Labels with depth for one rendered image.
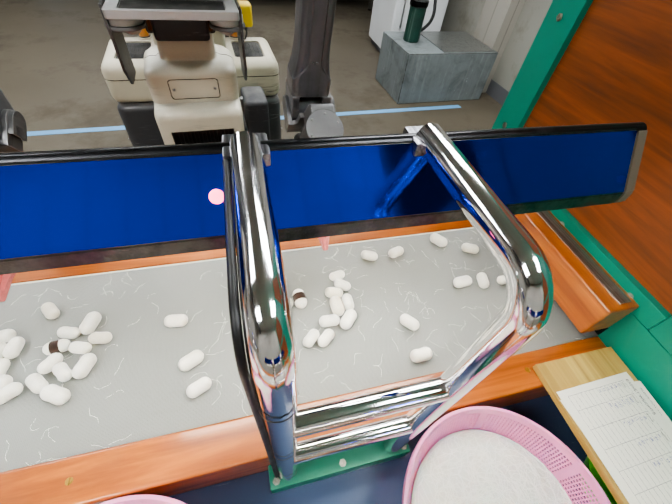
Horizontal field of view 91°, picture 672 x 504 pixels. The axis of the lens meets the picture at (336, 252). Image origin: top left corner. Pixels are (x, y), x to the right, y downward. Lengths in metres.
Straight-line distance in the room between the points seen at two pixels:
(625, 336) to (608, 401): 0.12
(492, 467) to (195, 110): 0.98
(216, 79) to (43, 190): 0.77
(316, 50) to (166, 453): 0.57
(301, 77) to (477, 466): 0.62
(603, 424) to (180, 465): 0.56
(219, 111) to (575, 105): 0.80
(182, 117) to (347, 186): 0.78
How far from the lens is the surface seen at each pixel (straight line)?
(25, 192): 0.30
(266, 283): 0.16
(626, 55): 0.72
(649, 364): 0.71
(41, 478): 0.57
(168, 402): 0.56
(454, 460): 0.57
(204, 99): 1.04
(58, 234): 0.30
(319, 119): 0.52
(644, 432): 0.68
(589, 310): 0.66
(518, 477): 0.60
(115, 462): 0.54
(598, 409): 0.65
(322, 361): 0.55
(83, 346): 0.63
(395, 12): 3.83
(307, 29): 0.55
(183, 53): 1.03
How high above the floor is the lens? 1.25
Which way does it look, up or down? 49 degrees down
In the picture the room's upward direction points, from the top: 8 degrees clockwise
